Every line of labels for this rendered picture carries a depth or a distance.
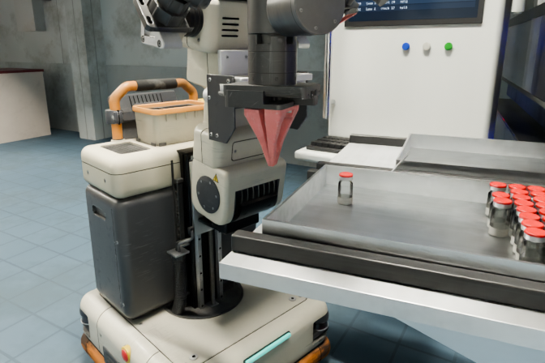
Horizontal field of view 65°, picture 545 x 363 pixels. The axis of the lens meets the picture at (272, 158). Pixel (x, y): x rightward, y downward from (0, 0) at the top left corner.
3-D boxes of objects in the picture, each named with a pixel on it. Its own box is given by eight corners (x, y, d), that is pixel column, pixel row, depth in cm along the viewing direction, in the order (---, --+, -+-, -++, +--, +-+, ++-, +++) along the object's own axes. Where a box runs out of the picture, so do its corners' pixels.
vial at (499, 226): (507, 232, 54) (512, 198, 53) (508, 239, 52) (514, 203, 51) (487, 229, 55) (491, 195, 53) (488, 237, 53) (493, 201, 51)
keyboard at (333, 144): (453, 157, 121) (454, 148, 121) (443, 168, 110) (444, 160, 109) (325, 141, 142) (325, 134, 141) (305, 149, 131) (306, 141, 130)
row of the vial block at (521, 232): (520, 216, 59) (525, 184, 58) (542, 279, 43) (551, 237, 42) (502, 214, 60) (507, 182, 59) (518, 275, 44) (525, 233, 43)
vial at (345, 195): (354, 202, 64) (354, 174, 63) (350, 207, 62) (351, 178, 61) (339, 199, 65) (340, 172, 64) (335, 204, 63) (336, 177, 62)
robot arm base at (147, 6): (178, 2, 101) (131, -2, 93) (194, -23, 95) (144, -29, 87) (193, 32, 99) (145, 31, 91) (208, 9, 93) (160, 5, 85)
